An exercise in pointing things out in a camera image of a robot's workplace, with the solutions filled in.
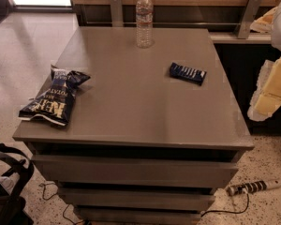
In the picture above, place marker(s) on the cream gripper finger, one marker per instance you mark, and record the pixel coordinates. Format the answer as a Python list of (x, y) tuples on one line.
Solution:
[(264, 23), (266, 100)]

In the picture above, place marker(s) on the blue rxbar blueberry wrapper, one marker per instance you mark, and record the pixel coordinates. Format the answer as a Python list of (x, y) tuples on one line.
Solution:
[(187, 74)]

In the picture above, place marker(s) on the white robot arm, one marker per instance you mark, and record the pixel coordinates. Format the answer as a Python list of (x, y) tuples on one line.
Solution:
[(276, 30)]

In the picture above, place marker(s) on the blue potato chip bag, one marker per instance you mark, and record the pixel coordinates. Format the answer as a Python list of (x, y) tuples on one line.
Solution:
[(56, 103)]

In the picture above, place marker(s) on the white power strip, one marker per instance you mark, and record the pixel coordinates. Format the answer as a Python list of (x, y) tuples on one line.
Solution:
[(253, 187)]

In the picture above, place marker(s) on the clear plastic water bottle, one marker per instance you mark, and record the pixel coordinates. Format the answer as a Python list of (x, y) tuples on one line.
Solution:
[(144, 23)]

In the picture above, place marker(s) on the grey drawer cabinet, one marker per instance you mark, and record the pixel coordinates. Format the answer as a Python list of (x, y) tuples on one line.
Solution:
[(132, 108)]

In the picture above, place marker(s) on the bottom grey drawer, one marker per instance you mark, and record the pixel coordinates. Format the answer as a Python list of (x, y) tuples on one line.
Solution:
[(140, 217)]

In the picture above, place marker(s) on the grey drawer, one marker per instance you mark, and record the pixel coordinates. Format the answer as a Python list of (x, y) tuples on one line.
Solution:
[(140, 217), (135, 172), (136, 199)]

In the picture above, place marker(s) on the middle grey drawer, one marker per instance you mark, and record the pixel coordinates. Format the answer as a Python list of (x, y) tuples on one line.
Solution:
[(136, 199)]

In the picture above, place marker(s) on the top grey drawer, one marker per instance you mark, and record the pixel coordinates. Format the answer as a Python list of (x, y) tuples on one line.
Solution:
[(135, 172)]

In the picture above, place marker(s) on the right metal bracket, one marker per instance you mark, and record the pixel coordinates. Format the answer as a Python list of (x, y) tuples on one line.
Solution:
[(251, 8)]

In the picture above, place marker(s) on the metal bracket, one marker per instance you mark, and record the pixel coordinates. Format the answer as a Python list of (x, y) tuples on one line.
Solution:
[(116, 13), (251, 8)]

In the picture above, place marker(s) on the left metal bracket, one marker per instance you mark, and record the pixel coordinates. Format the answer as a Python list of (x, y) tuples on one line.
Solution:
[(116, 13)]

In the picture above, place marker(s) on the horizontal metal rail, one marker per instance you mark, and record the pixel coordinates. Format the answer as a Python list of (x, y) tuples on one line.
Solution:
[(167, 23)]

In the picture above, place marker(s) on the black bag with straps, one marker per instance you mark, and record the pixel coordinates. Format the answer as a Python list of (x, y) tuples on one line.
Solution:
[(12, 182)]

